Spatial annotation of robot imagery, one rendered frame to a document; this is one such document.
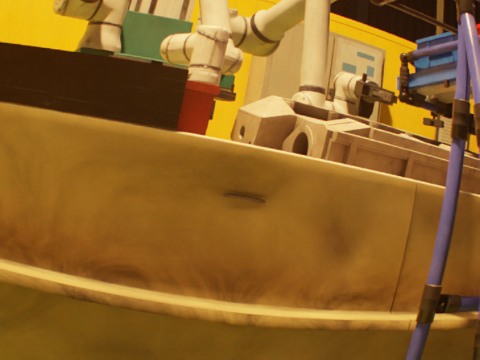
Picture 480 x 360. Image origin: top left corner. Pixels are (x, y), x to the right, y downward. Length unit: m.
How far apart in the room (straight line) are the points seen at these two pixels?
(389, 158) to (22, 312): 1.07
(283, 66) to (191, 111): 2.93
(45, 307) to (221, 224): 0.32
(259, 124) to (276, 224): 0.77
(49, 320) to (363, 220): 0.55
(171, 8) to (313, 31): 0.83
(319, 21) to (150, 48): 0.78
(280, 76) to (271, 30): 1.03
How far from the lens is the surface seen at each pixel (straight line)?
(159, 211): 1.15
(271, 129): 1.97
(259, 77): 4.11
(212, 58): 2.04
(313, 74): 2.56
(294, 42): 4.13
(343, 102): 2.62
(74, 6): 2.80
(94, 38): 2.86
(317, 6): 2.63
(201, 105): 1.18
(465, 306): 1.27
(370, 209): 1.29
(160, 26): 3.11
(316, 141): 1.83
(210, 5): 2.31
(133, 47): 3.07
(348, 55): 4.27
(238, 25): 3.09
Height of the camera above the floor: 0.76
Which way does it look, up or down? 1 degrees up
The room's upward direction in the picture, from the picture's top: 10 degrees clockwise
